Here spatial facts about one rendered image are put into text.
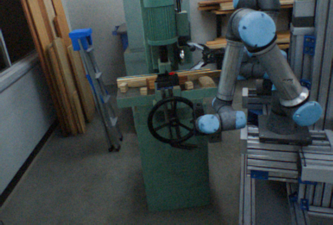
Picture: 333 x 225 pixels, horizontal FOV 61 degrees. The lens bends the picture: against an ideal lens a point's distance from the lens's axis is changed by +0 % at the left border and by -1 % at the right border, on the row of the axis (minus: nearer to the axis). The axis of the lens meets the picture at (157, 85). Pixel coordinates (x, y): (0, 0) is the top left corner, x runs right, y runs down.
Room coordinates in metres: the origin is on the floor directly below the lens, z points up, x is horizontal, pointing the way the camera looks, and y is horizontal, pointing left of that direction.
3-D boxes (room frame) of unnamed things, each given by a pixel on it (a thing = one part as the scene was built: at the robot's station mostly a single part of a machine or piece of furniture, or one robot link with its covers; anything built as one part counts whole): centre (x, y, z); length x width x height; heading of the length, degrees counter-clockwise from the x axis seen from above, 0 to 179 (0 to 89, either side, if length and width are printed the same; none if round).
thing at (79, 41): (2.44, 0.55, 0.58); 0.27 x 0.25 x 1.16; 85
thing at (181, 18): (1.91, -0.20, 1.23); 0.09 x 0.08 x 0.15; 2
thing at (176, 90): (1.50, -0.05, 0.92); 0.15 x 0.13 x 0.09; 92
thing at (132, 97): (1.58, -0.05, 0.87); 0.61 x 0.30 x 0.06; 92
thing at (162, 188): (1.81, -0.05, 0.36); 0.58 x 0.45 x 0.71; 2
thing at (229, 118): (1.04, -0.29, 0.96); 0.11 x 0.11 x 0.08; 2
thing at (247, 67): (1.51, -0.50, 1.00); 0.11 x 0.08 x 0.11; 53
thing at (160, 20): (1.69, -0.06, 1.32); 0.18 x 0.18 x 0.31
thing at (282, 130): (1.17, -0.58, 0.87); 0.15 x 0.15 x 0.10
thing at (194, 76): (1.69, -0.13, 0.92); 0.58 x 0.02 x 0.04; 92
